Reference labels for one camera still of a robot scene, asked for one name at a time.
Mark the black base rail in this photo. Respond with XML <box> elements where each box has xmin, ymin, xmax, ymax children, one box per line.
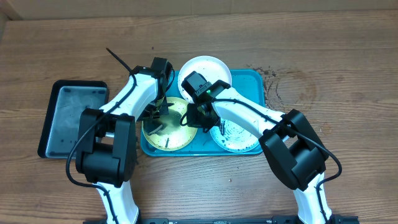
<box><xmin>83</xmin><ymin>215</ymin><xmax>360</xmax><ymax>224</ymax></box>

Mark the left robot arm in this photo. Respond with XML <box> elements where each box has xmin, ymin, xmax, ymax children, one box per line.
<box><xmin>72</xmin><ymin>57</ymin><xmax>174</xmax><ymax>223</ymax></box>

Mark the yellow-green rimmed plate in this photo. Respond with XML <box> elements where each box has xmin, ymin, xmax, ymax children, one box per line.
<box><xmin>142</xmin><ymin>96</ymin><xmax>197</xmax><ymax>151</ymax></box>

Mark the teal plastic tray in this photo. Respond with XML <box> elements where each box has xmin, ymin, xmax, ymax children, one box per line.
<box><xmin>139</xmin><ymin>68</ymin><xmax>271</xmax><ymax>157</ymax></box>

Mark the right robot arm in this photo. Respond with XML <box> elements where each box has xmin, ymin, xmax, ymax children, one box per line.
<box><xmin>181</xmin><ymin>72</ymin><xmax>332</xmax><ymax>223</ymax></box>

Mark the black water tray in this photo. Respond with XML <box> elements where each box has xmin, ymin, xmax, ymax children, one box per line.
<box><xmin>37</xmin><ymin>80</ymin><xmax>109</xmax><ymax>159</ymax></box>

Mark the dark green sponge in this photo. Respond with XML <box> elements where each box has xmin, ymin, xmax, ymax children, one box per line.
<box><xmin>144</xmin><ymin>120</ymin><xmax>165</xmax><ymax>136</ymax></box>

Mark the light blue rimmed plate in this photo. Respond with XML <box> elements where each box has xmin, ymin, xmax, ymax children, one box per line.
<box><xmin>210</xmin><ymin>119</ymin><xmax>259</xmax><ymax>153</ymax></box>

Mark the white plate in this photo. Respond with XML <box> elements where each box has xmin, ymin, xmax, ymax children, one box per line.
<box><xmin>177</xmin><ymin>55</ymin><xmax>232</xmax><ymax>103</ymax></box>

